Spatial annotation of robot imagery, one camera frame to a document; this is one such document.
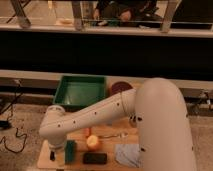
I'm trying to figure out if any black cable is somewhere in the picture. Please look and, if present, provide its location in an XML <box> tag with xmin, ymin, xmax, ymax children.
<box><xmin>0</xmin><ymin>79</ymin><xmax>28</xmax><ymax>154</ymax></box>

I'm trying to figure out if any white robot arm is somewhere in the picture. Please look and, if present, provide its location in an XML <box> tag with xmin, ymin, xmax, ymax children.
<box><xmin>39</xmin><ymin>78</ymin><xmax>197</xmax><ymax>171</ymax></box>

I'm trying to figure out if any green sponge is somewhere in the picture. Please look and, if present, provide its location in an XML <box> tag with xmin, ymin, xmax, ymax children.
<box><xmin>65</xmin><ymin>140</ymin><xmax>76</xmax><ymax>164</ymax></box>

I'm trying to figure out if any green plastic tray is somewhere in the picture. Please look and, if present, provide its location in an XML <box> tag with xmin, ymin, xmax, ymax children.
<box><xmin>53</xmin><ymin>76</ymin><xmax>106</xmax><ymax>110</ymax></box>

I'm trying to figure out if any yellow apple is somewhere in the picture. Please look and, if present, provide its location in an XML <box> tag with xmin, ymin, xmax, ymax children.
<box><xmin>86</xmin><ymin>135</ymin><xmax>101</xmax><ymax>151</ymax></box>

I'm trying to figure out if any person in background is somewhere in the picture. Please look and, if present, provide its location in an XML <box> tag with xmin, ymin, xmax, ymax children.
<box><xmin>93</xmin><ymin>0</ymin><xmax>162</xmax><ymax>26</ymax></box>

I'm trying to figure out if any black handled knife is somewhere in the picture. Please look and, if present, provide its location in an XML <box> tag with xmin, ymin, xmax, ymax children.
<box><xmin>50</xmin><ymin>151</ymin><xmax>55</xmax><ymax>161</ymax></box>

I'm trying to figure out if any orange carrot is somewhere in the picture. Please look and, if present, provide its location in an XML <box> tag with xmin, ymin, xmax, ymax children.
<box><xmin>85</xmin><ymin>128</ymin><xmax>91</xmax><ymax>138</ymax></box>

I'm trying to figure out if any wooden cutting board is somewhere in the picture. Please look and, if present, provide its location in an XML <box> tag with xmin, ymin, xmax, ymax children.
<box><xmin>36</xmin><ymin>83</ymin><xmax>144</xmax><ymax>171</ymax></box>

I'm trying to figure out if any purple bowl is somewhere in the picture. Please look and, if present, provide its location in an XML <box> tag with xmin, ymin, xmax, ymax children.
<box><xmin>110</xmin><ymin>81</ymin><xmax>132</xmax><ymax>95</ymax></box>

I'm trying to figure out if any black rectangular block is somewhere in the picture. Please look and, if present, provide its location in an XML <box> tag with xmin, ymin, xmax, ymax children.
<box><xmin>83</xmin><ymin>153</ymin><xmax>107</xmax><ymax>164</ymax></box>

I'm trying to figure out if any blue cloth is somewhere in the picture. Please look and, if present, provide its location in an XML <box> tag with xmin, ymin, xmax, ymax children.
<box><xmin>114</xmin><ymin>144</ymin><xmax>141</xmax><ymax>168</ymax></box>

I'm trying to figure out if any metal cup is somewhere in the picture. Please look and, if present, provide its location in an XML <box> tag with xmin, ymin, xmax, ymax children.
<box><xmin>129</xmin><ymin>116</ymin><xmax>137</xmax><ymax>128</ymax></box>

